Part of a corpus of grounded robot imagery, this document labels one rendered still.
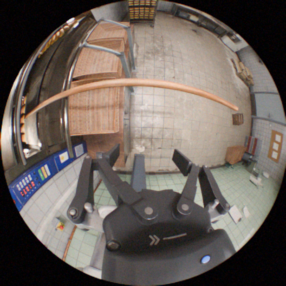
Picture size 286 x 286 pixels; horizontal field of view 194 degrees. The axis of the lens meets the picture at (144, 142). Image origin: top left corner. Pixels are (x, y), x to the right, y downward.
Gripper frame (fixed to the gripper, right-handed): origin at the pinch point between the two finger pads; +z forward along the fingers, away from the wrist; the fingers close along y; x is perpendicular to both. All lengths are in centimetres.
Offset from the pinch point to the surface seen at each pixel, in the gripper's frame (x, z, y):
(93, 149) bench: -33, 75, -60
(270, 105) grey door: 180, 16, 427
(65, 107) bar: 11.9, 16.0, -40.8
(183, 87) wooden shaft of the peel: 22.3, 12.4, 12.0
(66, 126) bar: 2.5, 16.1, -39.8
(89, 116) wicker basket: 7, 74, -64
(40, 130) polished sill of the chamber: -1, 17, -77
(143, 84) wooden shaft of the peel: 20.2, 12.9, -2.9
